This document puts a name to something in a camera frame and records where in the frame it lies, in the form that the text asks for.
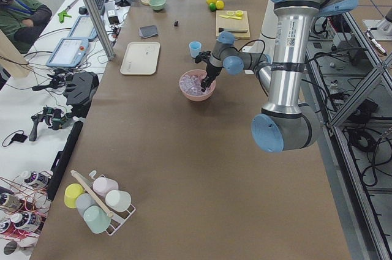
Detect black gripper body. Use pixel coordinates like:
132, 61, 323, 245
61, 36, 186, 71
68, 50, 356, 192
204, 56, 221, 84

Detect clear ice cubes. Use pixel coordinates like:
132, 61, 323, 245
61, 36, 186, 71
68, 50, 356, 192
179, 74, 213, 96

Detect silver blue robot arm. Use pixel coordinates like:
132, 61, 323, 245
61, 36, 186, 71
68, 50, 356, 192
195, 0, 359, 152

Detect light blue cup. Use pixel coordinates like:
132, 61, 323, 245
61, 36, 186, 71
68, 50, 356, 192
189, 41, 202, 58

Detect pink cup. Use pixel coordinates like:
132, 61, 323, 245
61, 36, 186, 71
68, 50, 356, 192
92, 177, 119, 197

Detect white cup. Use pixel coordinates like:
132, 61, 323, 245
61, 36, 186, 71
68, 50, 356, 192
105, 190, 132, 212

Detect white cup rack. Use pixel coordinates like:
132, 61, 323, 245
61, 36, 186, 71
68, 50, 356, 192
70, 170, 136, 236

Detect grey cup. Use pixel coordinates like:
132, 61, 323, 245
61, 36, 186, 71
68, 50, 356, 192
75, 193, 96, 217

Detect yellow cup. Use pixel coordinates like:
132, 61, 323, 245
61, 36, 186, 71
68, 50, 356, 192
64, 183, 85, 209

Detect mint green cup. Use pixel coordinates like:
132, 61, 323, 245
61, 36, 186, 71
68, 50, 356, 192
83, 206, 111, 234

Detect pink bowl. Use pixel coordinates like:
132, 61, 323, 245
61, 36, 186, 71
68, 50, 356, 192
179, 69, 216, 102

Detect steel muddler black tip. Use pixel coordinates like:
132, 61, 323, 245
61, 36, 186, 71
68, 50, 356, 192
218, 28, 248, 33

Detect bamboo cutting board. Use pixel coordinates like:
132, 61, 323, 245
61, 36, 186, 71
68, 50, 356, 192
216, 10, 251, 39

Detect yellow plastic knife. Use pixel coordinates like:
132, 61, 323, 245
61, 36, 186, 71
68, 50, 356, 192
219, 15, 243, 20

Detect lemon half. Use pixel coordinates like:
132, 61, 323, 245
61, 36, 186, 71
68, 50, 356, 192
235, 10, 244, 17

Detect green lime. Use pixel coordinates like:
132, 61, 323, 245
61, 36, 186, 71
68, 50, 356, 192
209, 3, 217, 12

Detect cream rabbit tray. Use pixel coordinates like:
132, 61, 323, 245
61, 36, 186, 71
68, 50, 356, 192
119, 42, 160, 76

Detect grey folded cloth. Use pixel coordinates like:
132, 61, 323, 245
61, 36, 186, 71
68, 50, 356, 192
139, 25, 159, 39

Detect mint green bowl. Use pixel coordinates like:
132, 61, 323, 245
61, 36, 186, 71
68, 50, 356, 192
149, 0, 166, 11

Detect blue teach pendant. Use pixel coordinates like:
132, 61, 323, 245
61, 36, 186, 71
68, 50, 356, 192
46, 37, 89, 68
68, 15, 97, 42

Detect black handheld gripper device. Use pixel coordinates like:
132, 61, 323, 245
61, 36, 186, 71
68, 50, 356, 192
29, 106, 74, 141

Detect seated person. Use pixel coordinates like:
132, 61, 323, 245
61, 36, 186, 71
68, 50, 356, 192
1, 0, 52, 54

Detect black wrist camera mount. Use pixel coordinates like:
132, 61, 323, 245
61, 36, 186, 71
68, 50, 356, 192
194, 50, 211, 64

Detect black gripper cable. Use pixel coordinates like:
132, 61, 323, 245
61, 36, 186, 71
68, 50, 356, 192
237, 39, 267, 56

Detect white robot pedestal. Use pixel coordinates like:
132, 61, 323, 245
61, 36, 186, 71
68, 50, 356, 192
244, 0, 277, 58

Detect aluminium frame post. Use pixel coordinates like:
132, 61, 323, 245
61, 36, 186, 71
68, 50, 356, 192
83, 0, 115, 61

